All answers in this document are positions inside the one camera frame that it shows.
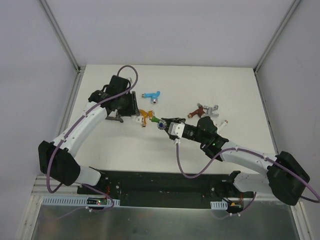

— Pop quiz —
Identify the white cable duct left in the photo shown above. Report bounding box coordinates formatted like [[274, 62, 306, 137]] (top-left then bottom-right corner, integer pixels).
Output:
[[42, 196, 120, 207]]

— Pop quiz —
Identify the aluminium frame post right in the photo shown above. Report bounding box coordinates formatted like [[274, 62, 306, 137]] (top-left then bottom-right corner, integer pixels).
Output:
[[253, 0, 303, 76]]

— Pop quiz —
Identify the yellow faucet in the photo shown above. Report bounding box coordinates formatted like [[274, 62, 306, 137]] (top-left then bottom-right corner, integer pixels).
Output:
[[139, 109, 155, 128]]

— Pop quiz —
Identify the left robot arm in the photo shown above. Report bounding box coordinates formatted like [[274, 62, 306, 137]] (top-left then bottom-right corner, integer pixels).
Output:
[[38, 75, 139, 195]]

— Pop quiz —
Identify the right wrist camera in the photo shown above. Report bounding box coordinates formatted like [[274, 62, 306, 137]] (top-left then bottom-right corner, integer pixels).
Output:
[[167, 122, 185, 138]]

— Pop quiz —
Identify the white cable duct right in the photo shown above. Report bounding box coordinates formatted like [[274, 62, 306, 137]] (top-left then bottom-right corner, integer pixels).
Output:
[[210, 200, 228, 211]]

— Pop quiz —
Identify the aluminium frame post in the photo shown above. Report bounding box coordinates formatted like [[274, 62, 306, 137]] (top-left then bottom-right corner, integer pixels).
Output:
[[253, 0, 303, 76], [37, 0, 85, 74]]

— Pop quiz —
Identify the dark grey faucet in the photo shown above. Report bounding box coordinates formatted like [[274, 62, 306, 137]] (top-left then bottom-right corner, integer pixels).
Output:
[[105, 111, 124, 123]]

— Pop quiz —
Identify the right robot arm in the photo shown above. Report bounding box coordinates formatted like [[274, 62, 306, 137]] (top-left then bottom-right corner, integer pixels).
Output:
[[157, 116, 310, 206]]

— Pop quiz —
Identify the white faucet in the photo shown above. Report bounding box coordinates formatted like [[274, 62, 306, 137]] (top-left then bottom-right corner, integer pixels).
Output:
[[217, 120, 229, 131]]

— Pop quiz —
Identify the green faucet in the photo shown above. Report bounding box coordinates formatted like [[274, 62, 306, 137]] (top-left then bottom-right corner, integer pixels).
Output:
[[150, 116, 167, 130]]

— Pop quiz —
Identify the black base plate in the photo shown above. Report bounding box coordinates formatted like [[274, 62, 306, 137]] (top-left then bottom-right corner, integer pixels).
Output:
[[76, 169, 256, 208]]

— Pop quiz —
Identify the brown faucet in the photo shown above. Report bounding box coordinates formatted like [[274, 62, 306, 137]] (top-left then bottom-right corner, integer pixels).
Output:
[[187, 103, 206, 119]]

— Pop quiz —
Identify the white cable duct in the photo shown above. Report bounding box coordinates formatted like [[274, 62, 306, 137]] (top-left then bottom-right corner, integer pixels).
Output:
[[42, 196, 120, 207], [210, 200, 228, 211]]

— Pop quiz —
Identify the aluminium frame post left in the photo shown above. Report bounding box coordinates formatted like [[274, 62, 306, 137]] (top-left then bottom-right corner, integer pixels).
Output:
[[37, 0, 85, 74]]

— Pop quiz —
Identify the blue faucet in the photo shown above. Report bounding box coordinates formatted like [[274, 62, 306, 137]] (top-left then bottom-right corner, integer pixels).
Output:
[[141, 91, 161, 105]]

